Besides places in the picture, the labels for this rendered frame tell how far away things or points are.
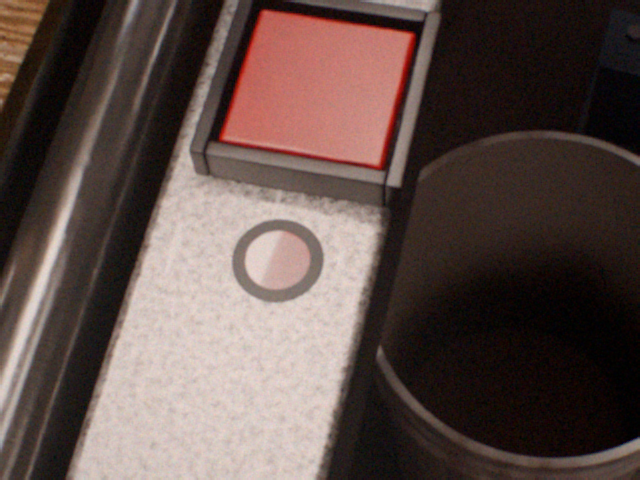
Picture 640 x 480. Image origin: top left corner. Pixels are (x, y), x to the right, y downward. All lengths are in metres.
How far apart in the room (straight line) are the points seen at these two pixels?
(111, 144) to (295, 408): 0.12
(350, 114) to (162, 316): 0.10
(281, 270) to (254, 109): 0.06
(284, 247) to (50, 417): 0.10
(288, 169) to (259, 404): 0.08
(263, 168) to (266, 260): 0.03
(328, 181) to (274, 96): 0.04
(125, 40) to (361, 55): 0.09
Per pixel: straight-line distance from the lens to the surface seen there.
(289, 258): 0.44
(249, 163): 0.45
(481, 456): 1.00
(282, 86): 0.46
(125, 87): 0.49
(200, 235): 0.45
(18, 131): 0.50
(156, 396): 0.43
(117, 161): 0.47
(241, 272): 0.44
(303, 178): 0.45
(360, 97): 0.46
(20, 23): 0.49
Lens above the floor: 1.31
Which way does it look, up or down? 63 degrees down
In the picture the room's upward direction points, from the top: 8 degrees counter-clockwise
